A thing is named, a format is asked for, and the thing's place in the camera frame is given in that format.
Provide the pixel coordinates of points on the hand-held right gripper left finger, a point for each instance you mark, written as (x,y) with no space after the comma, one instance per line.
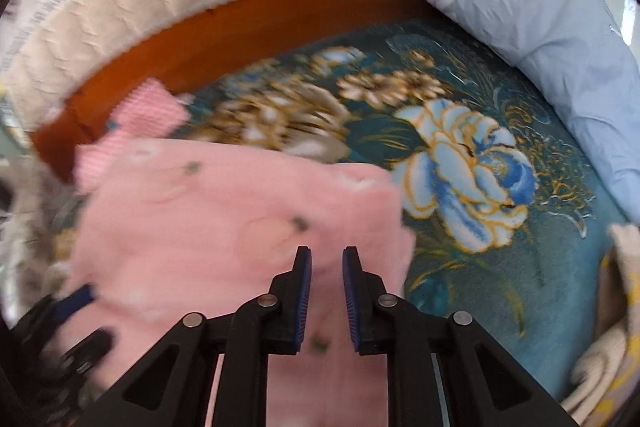
(304,307)

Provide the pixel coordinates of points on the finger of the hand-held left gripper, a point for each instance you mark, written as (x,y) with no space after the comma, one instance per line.
(75,299)
(92,344)

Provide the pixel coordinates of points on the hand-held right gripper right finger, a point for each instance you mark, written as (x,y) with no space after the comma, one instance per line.
(350,307)

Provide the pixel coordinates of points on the pink fleece garment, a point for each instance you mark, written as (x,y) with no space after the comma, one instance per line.
(200,217)

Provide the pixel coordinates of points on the teal floral blanket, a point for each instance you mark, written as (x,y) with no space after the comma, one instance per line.
(500,257)

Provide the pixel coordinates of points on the pink striped cloth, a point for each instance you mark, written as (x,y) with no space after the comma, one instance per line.
(145,112)

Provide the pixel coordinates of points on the cream fluffy garment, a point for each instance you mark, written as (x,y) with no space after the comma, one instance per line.
(615,307)

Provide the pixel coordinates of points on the blue-grey floral pillow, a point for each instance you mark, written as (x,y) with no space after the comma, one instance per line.
(540,7)

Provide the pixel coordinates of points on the orange wooden bed frame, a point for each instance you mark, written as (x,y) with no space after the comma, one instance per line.
(250,37)

